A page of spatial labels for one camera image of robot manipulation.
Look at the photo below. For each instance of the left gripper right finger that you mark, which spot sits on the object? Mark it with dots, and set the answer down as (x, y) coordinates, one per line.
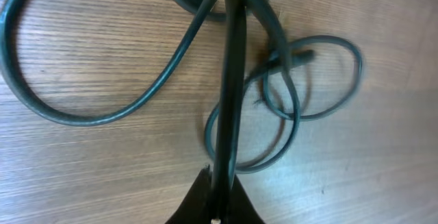
(241, 210)

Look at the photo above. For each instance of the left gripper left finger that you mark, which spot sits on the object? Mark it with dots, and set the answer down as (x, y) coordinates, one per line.
(194, 207)

